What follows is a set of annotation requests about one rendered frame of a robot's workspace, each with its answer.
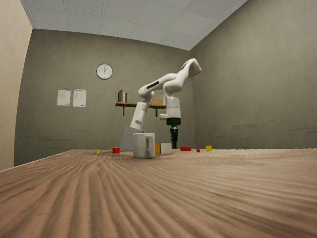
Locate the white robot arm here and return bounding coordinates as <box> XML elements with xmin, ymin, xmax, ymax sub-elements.
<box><xmin>130</xmin><ymin>59</ymin><xmax>202</xmax><ymax>130</ymax></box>

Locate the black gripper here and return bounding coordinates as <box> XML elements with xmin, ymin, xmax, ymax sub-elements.
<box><xmin>166</xmin><ymin>118</ymin><xmax>181</xmax><ymax>149</ymax></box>

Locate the white mug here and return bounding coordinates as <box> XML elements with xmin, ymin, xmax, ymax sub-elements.
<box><xmin>133</xmin><ymin>133</ymin><xmax>155</xmax><ymax>158</ymax></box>

